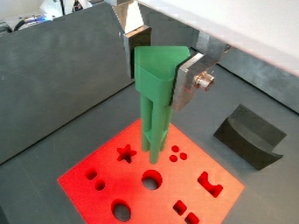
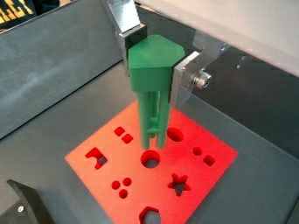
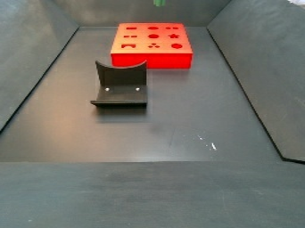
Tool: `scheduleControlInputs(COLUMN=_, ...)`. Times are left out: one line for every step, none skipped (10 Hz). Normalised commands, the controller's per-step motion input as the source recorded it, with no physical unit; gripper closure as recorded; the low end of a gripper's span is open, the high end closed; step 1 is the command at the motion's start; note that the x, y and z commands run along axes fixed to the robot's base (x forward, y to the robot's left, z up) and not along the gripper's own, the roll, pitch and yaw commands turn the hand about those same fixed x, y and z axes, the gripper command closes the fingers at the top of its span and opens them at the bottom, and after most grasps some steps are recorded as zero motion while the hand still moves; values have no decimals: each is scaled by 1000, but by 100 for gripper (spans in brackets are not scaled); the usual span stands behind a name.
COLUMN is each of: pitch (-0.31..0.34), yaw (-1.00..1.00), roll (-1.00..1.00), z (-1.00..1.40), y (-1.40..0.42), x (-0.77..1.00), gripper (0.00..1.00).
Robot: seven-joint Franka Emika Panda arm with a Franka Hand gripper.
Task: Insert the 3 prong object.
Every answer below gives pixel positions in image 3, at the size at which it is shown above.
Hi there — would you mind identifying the red shape-sorter block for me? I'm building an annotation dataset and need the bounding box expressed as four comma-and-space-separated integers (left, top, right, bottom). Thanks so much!
111, 23, 193, 69

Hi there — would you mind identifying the black curved holder stand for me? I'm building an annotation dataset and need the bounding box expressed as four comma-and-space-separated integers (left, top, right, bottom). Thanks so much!
91, 61, 147, 106

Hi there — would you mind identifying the green three-prong peg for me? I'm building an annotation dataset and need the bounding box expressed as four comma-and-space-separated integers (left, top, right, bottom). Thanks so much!
154, 0, 166, 7

